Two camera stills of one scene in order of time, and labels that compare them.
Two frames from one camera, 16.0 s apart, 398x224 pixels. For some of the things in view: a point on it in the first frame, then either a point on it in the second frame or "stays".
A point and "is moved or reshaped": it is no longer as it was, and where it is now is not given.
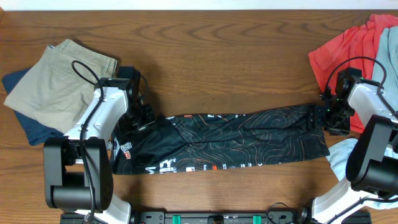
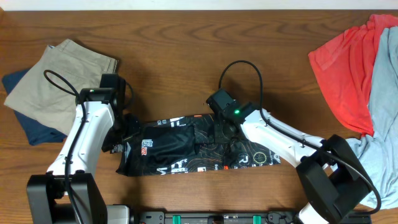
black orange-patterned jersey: x=194 y=142 is moved or reshaped
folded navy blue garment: x=36 y=131 stays
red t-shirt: x=357 y=48 stays
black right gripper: x=325 y=116 -> x=222 y=134
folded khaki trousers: x=58 y=84 stays
